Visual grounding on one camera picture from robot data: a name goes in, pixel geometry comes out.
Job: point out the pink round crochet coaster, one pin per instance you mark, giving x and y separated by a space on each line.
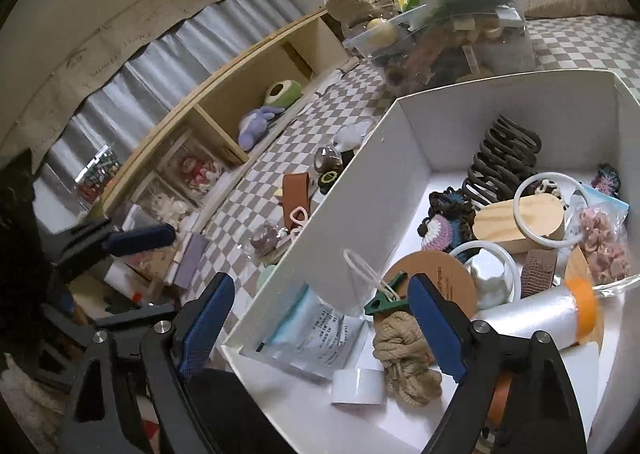
437 231

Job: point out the avocado plush toy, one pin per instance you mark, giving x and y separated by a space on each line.
282 94

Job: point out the silver ridged cap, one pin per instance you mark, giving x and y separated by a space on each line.
487 284

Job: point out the white cardboard box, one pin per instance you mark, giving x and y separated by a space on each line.
360 194

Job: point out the beige printed valance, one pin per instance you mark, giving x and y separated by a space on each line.
100 34

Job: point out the brown woven tape roll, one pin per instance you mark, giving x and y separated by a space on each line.
537 274

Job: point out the round cork coaster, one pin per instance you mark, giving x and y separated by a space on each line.
430 269

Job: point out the brown hair claw clip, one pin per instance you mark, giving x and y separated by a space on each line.
500 159

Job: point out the glass jar colourful contents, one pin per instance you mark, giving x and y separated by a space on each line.
97 179

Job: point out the purple plush toy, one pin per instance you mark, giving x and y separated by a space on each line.
255 126

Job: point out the shiny brown round object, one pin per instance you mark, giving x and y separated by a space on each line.
327 159

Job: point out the clear packet with brown tape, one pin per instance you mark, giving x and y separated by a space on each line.
265 241

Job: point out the oval wooden block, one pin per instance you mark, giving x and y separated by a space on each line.
500 229

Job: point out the yellow ball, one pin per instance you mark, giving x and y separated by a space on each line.
380 31

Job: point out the plastic wrap roll orange cap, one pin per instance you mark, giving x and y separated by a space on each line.
530 319

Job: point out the black tin gold label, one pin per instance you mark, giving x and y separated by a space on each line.
327 181

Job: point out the wooden bedside shelf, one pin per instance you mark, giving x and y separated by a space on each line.
240 99

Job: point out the clear box with white dolls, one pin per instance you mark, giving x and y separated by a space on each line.
165 206

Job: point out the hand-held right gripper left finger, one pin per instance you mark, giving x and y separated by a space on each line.
207 329

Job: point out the small white cloth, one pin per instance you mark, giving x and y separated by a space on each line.
352 136

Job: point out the packet of pink scrunchies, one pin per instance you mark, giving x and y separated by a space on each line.
600 244

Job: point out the grey curtain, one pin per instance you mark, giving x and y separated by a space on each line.
165 59

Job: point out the dark crochet piece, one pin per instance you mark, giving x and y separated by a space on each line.
447 201

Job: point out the white tape roll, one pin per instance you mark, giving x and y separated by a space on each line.
357 386

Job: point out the blue face mask packet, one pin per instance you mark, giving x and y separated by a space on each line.
607 201

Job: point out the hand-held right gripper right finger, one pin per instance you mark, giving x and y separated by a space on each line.
435 329

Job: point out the pink scissors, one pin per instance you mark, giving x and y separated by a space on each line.
288 219

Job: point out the orange tape roll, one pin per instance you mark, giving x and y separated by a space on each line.
497 404

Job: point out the clear plastic storage bin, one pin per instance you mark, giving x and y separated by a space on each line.
505 59

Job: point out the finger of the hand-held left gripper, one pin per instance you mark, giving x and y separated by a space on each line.
135 314
145 239

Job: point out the multicolour crochet flower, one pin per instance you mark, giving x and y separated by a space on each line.
606 179

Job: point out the clear box with red doll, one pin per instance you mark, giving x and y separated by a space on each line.
195 171

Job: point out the green plastic clip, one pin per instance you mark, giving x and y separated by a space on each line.
382 306

